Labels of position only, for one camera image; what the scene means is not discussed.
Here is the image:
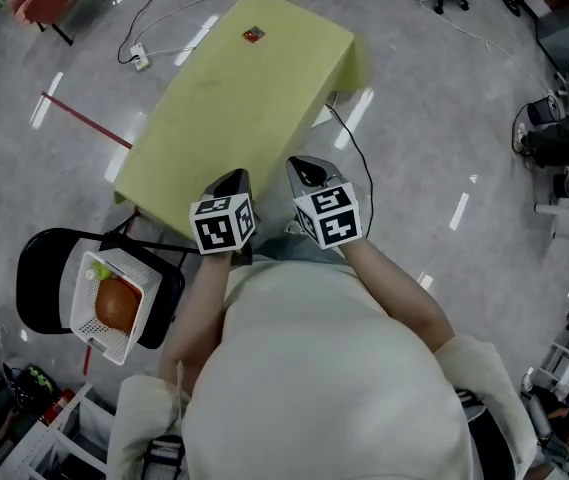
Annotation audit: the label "red fire extinguisher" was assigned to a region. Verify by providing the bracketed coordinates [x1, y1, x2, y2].
[43, 388, 77, 425]

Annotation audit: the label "person's right forearm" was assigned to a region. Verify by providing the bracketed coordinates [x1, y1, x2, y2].
[337, 240, 456, 355]

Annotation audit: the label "white storage shelf rack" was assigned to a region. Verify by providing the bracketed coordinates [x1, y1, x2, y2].
[0, 382, 116, 480]

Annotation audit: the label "person's left forearm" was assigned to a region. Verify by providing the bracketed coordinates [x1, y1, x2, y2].
[157, 252, 236, 385]

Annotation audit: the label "black mesh cup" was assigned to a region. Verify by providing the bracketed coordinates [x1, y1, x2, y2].
[526, 95, 562, 126]

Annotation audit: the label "white power strip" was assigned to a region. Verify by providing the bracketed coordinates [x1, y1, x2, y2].
[129, 42, 152, 72]
[311, 103, 339, 129]

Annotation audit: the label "black power cable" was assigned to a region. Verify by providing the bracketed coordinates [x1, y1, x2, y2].
[323, 102, 376, 240]
[116, 0, 174, 65]

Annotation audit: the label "green drink bottle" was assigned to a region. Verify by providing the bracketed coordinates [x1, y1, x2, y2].
[84, 261, 115, 285]

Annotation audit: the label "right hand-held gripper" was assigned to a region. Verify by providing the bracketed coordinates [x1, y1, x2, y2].
[285, 155, 364, 251]

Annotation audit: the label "black folding chair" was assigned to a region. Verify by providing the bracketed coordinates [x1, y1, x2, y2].
[15, 216, 201, 352]

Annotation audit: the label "person's white shirt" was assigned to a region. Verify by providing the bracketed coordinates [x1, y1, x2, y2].
[106, 260, 539, 480]

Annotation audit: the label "brown wooden bowl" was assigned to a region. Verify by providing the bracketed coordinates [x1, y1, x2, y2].
[94, 277, 143, 333]

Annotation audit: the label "table with yellow-green cloth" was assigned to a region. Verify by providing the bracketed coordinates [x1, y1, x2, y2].
[112, 0, 371, 243]

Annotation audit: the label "person's blue jeans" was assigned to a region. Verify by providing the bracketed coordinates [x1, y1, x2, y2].
[252, 234, 351, 268]

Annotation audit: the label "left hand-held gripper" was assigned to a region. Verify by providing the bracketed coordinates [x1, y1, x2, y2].
[188, 168, 260, 267]

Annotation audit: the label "white perforated plastic basket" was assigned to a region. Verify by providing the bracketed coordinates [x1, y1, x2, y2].
[69, 247, 163, 367]

